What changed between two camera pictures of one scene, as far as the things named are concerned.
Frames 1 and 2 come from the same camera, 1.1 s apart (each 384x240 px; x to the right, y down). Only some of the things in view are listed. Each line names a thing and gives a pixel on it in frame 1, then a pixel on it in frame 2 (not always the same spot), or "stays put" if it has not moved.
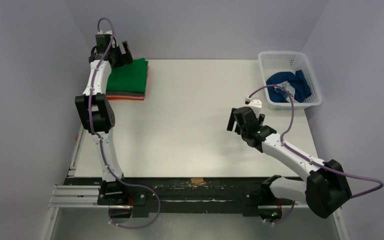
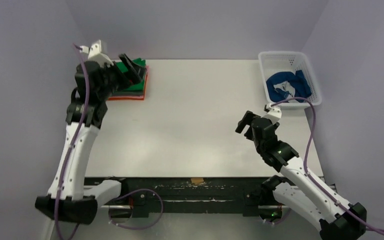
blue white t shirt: [296, 85] stays put
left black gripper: [116, 49] -> [124, 81]
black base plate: [184, 196] stays put
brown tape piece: [196, 181] stays put
